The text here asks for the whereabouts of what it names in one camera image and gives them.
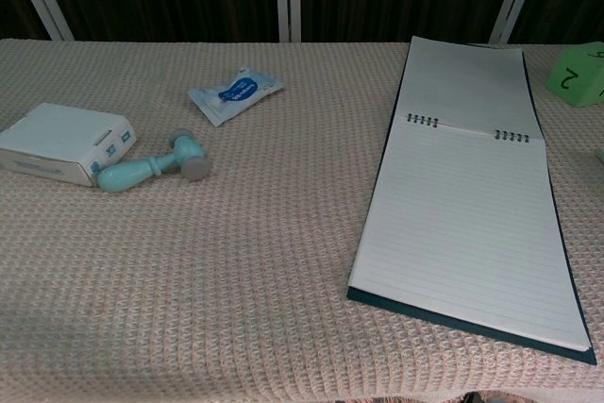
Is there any blue white wet wipe packet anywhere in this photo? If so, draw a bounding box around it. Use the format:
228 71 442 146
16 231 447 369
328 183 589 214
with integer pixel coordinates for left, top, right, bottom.
187 66 287 128

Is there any spiral notebook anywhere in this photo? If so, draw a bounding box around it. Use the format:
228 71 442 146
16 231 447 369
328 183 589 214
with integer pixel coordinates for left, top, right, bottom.
346 35 598 367

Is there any teal toy hammer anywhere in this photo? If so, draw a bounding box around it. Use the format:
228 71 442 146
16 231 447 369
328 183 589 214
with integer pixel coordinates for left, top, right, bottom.
96 127 212 195

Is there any white cardboard box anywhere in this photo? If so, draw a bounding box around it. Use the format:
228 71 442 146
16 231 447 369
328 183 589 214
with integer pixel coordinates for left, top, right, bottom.
0 101 139 189

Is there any beige waffle tablecloth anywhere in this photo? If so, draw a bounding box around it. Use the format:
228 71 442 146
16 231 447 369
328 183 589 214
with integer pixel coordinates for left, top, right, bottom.
0 38 604 403

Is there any green numbered foam die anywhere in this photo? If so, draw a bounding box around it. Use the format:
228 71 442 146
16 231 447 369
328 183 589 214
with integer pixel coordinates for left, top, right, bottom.
544 41 604 109

